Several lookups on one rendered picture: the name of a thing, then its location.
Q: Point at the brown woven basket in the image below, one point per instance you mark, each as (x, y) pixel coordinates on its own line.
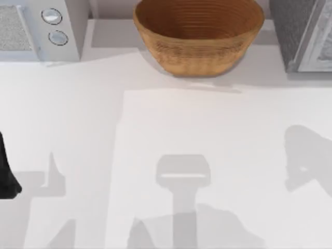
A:
(198, 39)

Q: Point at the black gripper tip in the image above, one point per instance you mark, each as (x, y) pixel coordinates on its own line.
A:
(5, 179)

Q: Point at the small microwave knob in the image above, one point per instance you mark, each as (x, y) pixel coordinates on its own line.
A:
(58, 37)

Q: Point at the large microwave knob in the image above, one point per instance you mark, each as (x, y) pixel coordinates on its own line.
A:
(51, 16)

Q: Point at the pale microwave oven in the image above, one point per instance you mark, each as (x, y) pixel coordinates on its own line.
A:
(39, 31)

